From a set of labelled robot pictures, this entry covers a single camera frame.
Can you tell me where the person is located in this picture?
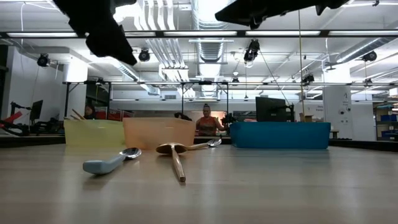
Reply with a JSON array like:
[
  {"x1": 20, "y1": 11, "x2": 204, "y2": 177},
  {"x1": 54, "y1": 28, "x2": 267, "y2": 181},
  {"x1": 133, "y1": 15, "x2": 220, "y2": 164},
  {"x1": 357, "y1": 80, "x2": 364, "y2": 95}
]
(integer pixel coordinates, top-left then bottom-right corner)
[
  {"x1": 195, "y1": 103, "x2": 226, "y2": 137},
  {"x1": 83, "y1": 105, "x2": 97, "y2": 121}
]

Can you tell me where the blue-handled silver spoon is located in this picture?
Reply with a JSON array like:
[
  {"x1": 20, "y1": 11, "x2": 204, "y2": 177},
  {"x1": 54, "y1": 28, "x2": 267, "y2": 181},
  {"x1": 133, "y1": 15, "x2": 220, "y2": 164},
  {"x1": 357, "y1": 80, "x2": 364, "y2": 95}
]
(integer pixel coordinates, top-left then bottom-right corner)
[{"x1": 82, "y1": 147, "x2": 142, "y2": 175}]

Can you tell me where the black overhead light bar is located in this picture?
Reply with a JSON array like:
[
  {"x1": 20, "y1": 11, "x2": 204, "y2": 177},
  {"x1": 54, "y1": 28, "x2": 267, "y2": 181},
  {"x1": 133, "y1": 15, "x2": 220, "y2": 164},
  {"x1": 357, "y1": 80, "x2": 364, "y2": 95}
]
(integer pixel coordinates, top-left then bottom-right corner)
[{"x1": 0, "y1": 29, "x2": 398, "y2": 39}]

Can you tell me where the yellow translucent plastic bin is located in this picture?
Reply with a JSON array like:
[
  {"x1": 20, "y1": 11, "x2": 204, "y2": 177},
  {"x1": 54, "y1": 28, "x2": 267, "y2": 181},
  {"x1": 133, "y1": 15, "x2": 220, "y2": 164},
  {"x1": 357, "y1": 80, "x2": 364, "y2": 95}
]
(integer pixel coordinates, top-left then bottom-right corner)
[{"x1": 63, "y1": 119, "x2": 126, "y2": 147}]

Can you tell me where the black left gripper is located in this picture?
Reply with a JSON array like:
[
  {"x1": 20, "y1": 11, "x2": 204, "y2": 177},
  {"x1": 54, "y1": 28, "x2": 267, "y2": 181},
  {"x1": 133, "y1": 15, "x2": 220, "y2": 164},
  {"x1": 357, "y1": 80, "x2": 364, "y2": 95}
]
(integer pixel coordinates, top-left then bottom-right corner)
[{"x1": 52, "y1": 0, "x2": 138, "y2": 66}]

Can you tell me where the wood-handled silver spoon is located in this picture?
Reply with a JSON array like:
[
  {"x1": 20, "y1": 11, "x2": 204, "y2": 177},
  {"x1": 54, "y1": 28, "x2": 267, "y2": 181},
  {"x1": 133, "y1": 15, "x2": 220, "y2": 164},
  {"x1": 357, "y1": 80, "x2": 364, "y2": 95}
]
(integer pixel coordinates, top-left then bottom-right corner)
[{"x1": 186, "y1": 138, "x2": 223, "y2": 151}]

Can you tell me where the silver spiral air duct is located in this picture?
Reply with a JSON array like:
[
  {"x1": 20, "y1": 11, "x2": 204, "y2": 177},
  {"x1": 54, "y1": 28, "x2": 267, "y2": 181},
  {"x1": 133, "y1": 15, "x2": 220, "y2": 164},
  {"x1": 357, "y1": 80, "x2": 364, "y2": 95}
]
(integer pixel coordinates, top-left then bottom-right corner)
[
  {"x1": 190, "y1": 0, "x2": 236, "y2": 63},
  {"x1": 335, "y1": 37, "x2": 391, "y2": 65}
]

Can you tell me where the black computer monitor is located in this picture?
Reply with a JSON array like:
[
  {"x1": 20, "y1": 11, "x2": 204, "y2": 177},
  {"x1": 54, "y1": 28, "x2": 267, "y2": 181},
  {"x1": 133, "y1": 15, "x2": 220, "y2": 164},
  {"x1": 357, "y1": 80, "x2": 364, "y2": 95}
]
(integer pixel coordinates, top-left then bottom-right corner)
[
  {"x1": 29, "y1": 99, "x2": 44, "y2": 123},
  {"x1": 255, "y1": 96, "x2": 295, "y2": 123}
]

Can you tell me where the shelf with blue bins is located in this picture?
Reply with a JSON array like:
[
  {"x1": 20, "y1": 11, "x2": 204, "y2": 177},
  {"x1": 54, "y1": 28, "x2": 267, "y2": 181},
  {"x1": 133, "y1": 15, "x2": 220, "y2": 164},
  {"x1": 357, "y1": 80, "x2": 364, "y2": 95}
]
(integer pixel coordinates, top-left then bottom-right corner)
[{"x1": 373, "y1": 102, "x2": 398, "y2": 141}]

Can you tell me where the blue plastic bin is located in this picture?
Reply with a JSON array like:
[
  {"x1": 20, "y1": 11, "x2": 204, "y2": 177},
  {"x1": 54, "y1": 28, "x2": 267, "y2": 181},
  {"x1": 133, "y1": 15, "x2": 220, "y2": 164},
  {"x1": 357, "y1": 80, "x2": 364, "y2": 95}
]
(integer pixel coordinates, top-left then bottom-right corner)
[{"x1": 229, "y1": 121, "x2": 331, "y2": 149}]

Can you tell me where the black metal workbench frame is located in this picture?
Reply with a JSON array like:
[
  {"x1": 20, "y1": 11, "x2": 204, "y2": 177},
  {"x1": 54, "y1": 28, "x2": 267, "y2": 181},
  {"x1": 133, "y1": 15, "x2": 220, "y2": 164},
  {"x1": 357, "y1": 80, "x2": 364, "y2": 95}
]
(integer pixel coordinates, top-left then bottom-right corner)
[{"x1": 62, "y1": 80, "x2": 231, "y2": 119}]

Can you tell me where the orange translucent plastic bin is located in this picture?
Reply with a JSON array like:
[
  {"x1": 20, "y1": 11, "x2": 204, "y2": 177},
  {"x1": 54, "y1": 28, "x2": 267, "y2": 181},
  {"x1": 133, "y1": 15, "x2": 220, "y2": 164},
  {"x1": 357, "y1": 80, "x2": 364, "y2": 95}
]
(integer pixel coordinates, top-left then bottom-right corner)
[{"x1": 123, "y1": 117, "x2": 197, "y2": 151}]

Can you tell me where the black curved cable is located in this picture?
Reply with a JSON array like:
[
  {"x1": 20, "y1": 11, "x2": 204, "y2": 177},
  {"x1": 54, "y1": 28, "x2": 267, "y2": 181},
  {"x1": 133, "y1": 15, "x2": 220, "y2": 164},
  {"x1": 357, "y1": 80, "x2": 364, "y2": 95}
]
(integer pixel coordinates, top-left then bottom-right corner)
[{"x1": 0, "y1": 119, "x2": 32, "y2": 136}]

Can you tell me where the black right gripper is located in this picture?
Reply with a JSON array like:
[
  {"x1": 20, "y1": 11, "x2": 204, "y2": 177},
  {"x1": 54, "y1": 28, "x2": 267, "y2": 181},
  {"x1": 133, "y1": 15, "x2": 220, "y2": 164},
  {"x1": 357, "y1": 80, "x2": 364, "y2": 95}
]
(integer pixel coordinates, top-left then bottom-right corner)
[{"x1": 214, "y1": 0, "x2": 352, "y2": 30}]

